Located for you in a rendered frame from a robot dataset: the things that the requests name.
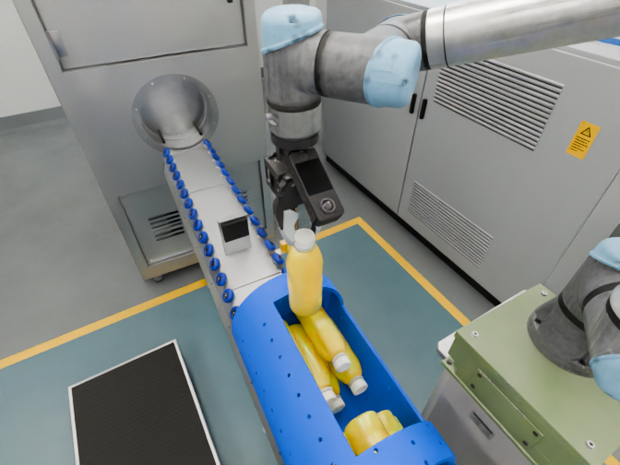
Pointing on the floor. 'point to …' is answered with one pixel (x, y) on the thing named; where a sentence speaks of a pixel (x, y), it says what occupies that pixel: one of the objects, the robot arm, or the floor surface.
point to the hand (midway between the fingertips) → (304, 238)
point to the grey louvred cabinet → (490, 157)
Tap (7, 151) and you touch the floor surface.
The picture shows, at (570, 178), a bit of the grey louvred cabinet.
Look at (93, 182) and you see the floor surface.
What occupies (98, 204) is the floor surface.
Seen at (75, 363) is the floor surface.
